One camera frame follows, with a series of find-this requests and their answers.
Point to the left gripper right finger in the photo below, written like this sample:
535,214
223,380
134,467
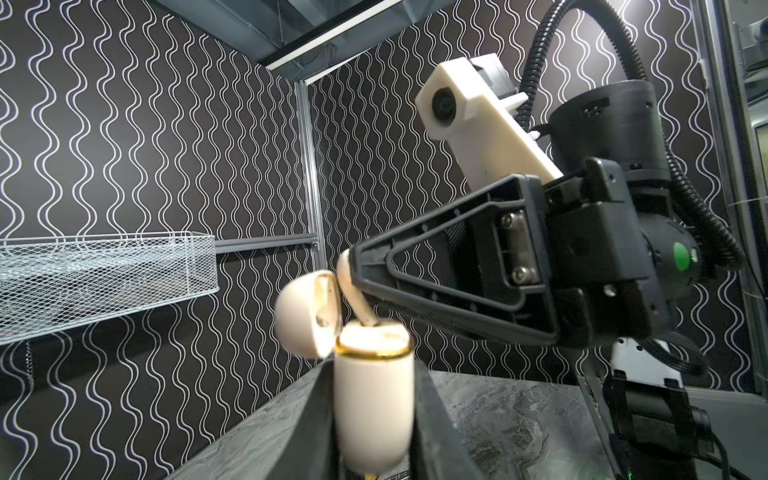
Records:
436,450

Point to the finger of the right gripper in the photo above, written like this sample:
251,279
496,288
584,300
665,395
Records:
478,266

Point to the beige earbud charging case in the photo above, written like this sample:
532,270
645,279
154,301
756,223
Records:
373,388

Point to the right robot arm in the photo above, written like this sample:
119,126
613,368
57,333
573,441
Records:
655,430

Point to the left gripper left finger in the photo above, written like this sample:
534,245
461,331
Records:
310,452

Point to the white wire mesh basket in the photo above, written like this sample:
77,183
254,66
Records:
51,284

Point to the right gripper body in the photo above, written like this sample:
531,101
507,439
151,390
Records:
604,282

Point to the beige earbud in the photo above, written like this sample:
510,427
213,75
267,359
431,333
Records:
362,310

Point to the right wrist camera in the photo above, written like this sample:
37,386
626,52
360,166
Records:
470,103

